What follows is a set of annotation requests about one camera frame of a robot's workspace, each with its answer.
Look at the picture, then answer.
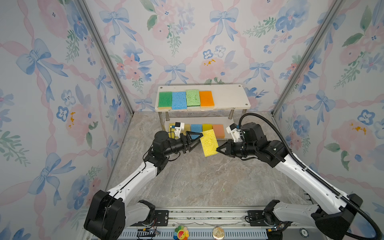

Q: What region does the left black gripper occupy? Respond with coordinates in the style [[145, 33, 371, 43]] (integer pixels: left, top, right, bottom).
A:
[[162, 132, 202, 159]]

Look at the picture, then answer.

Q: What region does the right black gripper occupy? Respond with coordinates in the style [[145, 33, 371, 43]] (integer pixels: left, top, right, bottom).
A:
[[216, 140, 258, 159]]

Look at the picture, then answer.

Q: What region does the pale yellow worn sponge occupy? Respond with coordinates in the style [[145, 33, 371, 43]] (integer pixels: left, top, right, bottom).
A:
[[184, 124, 191, 132]]

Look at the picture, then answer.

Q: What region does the blue sponge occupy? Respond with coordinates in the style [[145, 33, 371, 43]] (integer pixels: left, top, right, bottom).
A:
[[172, 92, 187, 110], [191, 124, 203, 133]]

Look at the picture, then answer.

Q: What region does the bright yellow sponge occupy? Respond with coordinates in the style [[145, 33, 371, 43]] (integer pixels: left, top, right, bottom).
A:
[[167, 123, 176, 139]]

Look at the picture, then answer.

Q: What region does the yellow sponge front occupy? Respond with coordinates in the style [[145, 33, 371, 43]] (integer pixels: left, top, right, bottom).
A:
[[202, 124, 213, 132]]

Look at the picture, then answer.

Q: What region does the salmon pink sponge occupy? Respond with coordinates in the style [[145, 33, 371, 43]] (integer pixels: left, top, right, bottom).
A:
[[213, 125, 226, 140]]

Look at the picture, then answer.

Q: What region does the light green sponge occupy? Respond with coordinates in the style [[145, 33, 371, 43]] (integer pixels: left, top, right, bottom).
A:
[[186, 90, 201, 107]]

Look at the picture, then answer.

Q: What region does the orange sponge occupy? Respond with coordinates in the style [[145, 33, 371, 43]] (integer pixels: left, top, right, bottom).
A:
[[199, 91, 215, 108]]

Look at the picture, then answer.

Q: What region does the dark green sponge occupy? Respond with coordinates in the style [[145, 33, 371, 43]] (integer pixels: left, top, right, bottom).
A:
[[158, 92, 173, 110]]

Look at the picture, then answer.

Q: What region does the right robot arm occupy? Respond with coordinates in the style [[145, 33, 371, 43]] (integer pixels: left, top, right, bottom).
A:
[[217, 113, 383, 240]]

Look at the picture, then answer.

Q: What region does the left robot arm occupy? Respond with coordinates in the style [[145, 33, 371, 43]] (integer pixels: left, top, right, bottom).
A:
[[84, 131, 203, 240]]

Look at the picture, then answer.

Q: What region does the white two-tier shelf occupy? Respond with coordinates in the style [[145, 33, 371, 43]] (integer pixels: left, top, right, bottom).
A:
[[155, 84, 251, 140]]

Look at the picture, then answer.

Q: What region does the round brass disc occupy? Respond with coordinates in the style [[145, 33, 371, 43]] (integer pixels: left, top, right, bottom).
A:
[[212, 226, 225, 240]]

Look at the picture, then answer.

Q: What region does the colourful round toy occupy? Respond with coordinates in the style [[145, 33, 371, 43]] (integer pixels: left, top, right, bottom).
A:
[[173, 225, 190, 240]]

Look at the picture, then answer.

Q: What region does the round black white knob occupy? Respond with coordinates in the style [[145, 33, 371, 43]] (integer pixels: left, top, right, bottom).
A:
[[299, 228, 309, 238]]

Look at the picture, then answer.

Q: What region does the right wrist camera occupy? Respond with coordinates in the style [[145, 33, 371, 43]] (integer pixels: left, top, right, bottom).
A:
[[226, 123, 244, 143]]

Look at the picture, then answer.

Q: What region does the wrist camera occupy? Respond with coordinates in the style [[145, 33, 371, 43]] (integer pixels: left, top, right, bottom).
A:
[[226, 123, 244, 143], [175, 122, 185, 139]]

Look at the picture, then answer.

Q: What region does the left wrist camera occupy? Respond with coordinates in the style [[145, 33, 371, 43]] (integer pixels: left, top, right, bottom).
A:
[[175, 122, 185, 139]]

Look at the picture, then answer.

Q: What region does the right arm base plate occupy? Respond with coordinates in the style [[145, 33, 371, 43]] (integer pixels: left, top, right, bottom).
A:
[[247, 209, 291, 227]]

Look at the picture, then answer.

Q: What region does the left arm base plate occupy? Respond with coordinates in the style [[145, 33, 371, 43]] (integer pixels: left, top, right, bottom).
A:
[[131, 210, 169, 227]]

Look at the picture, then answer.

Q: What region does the black corrugated cable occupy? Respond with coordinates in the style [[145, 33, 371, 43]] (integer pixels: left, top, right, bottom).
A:
[[238, 112, 383, 240]]

